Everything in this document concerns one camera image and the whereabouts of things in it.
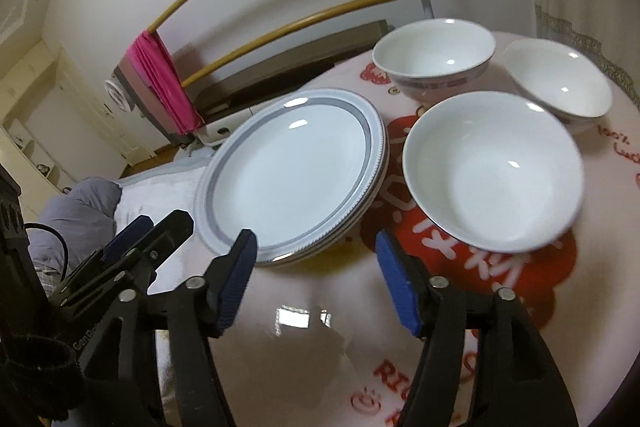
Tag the white panel door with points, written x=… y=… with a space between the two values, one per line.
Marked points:
x=100 y=107

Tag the dark wooden bed frame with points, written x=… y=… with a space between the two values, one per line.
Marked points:
x=290 y=62

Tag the white bed sheet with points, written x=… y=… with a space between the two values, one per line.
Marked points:
x=150 y=187

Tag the white storage box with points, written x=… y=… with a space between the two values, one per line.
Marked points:
x=225 y=127

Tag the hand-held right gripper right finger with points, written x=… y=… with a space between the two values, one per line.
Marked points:
x=397 y=287

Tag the pink towel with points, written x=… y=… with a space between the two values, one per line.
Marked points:
x=160 y=77

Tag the white round disc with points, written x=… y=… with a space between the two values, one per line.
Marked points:
x=117 y=94

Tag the white patterned-rim bowl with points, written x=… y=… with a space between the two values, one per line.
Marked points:
x=560 y=82
x=490 y=177
x=432 y=52

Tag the cream wall cabinet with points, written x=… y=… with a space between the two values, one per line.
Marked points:
x=30 y=107

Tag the grey pillow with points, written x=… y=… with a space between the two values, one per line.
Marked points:
x=80 y=217

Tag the round pink table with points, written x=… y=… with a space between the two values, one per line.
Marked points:
x=310 y=357

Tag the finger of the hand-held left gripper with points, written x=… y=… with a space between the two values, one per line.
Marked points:
x=167 y=237
x=127 y=239

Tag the brown towel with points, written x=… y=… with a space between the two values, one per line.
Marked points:
x=145 y=99

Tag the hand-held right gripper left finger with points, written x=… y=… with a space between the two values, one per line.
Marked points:
x=235 y=287

